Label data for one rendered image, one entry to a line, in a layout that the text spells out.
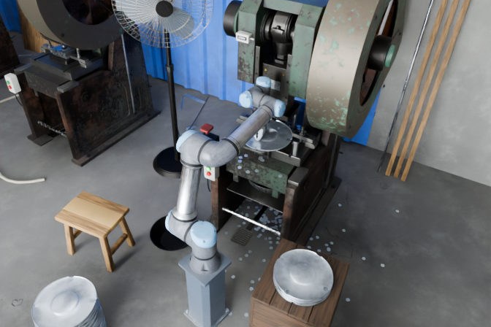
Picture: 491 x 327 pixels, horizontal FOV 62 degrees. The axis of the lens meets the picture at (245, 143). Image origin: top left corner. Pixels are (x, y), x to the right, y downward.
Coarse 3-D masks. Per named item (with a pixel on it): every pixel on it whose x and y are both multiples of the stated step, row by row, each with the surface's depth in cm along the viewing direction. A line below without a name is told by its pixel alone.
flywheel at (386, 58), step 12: (396, 0) 199; (384, 24) 187; (384, 36) 182; (372, 48) 180; (384, 48) 178; (396, 48) 185; (372, 60) 182; (384, 60) 180; (372, 72) 216; (372, 84) 217; (360, 96) 211
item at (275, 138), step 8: (272, 120) 237; (272, 128) 230; (280, 128) 231; (288, 128) 231; (264, 136) 224; (272, 136) 224; (280, 136) 225; (288, 136) 225; (248, 144) 220; (256, 144) 220; (264, 144) 220; (272, 144) 220; (280, 144) 220; (288, 144) 219
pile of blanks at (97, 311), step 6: (96, 294) 202; (96, 300) 200; (96, 306) 199; (96, 312) 200; (102, 312) 211; (90, 318) 194; (96, 318) 200; (102, 318) 209; (78, 324) 189; (84, 324) 192; (90, 324) 196; (96, 324) 202; (102, 324) 209
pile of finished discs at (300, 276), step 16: (288, 256) 209; (304, 256) 210; (320, 256) 210; (288, 272) 202; (304, 272) 201; (320, 272) 202; (288, 288) 195; (304, 288) 195; (320, 288) 195; (304, 304) 192
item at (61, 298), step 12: (48, 288) 203; (60, 288) 203; (72, 288) 203; (84, 288) 203; (36, 300) 197; (48, 300) 198; (60, 300) 197; (72, 300) 197; (84, 300) 198; (36, 312) 192; (48, 312) 193; (60, 312) 192; (72, 312) 193; (84, 312) 193; (36, 324) 187; (48, 324) 188; (60, 324) 188; (72, 324) 189
